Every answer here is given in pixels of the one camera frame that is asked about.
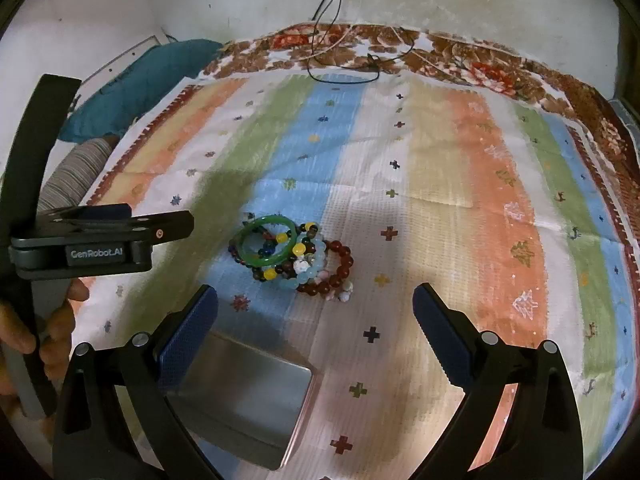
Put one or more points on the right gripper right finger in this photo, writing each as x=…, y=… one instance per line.
x=542, y=437

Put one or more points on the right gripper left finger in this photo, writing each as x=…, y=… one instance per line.
x=91, y=436

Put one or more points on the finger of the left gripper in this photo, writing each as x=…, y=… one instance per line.
x=153, y=229
x=100, y=213

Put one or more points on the green jade bangle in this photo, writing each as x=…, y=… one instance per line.
x=265, y=241

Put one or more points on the silver metal tin box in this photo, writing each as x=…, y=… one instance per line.
x=244, y=401

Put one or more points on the person's left hand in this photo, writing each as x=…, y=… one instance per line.
x=55, y=349

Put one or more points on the grey striped pillow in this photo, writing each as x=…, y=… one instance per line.
x=69, y=183

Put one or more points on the teal pillow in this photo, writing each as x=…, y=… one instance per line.
x=136, y=90

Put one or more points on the striped colourful cloth mat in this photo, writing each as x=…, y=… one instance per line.
x=501, y=207

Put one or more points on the floral brown bedsheet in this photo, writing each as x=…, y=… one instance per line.
x=385, y=49

